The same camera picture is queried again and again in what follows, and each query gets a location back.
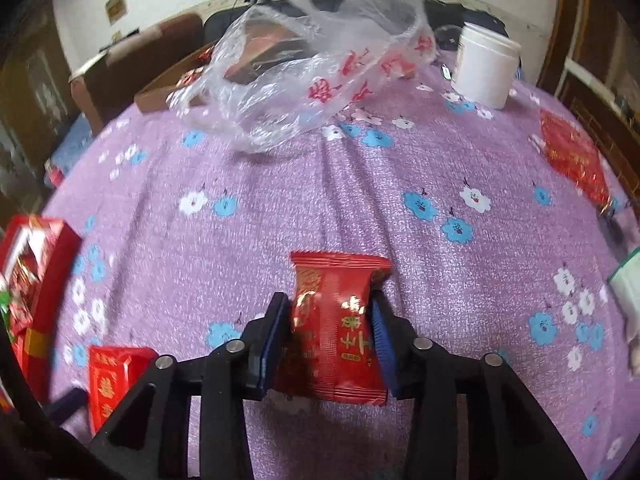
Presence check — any white crumpled cloth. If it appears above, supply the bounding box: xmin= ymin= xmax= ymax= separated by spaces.
xmin=607 ymin=246 xmax=640 ymax=381

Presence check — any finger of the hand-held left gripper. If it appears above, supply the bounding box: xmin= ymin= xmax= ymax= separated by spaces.
xmin=44 ymin=386 xmax=90 ymax=423

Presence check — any brown chair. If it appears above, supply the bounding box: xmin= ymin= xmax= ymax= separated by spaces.
xmin=69 ymin=12 xmax=205 ymax=128

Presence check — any shallow cardboard box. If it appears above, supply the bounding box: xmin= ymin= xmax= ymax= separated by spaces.
xmin=134 ymin=35 xmax=311 ymax=115

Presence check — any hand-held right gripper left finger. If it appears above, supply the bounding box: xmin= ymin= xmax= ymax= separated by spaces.
xmin=89 ymin=291 xmax=292 ymax=480

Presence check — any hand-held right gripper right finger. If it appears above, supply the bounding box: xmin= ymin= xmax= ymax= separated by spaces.
xmin=369 ymin=290 xmax=586 ymax=480

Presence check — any red gift box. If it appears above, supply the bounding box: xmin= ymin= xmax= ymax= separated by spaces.
xmin=0 ymin=214 xmax=83 ymax=401

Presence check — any black sofa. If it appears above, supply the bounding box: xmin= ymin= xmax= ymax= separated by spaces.
xmin=202 ymin=0 xmax=508 ymax=56

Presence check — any long red snack packet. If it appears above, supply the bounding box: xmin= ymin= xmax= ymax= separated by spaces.
xmin=88 ymin=345 xmax=158 ymax=436

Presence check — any white plastic jar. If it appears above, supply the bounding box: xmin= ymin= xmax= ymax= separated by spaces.
xmin=451 ymin=21 xmax=522 ymax=110

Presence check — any wooden glass door wardrobe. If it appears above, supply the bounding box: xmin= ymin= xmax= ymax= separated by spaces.
xmin=0 ymin=0 xmax=73 ymax=221

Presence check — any pile of small snack packets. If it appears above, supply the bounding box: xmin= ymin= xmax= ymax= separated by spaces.
xmin=177 ymin=45 xmax=221 ymax=88

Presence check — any clear plastic bag red print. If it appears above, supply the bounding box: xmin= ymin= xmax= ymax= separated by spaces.
xmin=167 ymin=0 xmax=437 ymax=155

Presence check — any red snack packet gold print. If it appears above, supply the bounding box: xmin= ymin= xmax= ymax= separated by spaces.
xmin=272 ymin=251 xmax=392 ymax=407

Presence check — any red zigzag edge snack packet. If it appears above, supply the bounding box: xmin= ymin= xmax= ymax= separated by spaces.
xmin=539 ymin=109 xmax=615 ymax=213

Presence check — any blue cloth side table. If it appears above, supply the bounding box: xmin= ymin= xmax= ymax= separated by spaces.
xmin=44 ymin=112 xmax=96 ymax=188

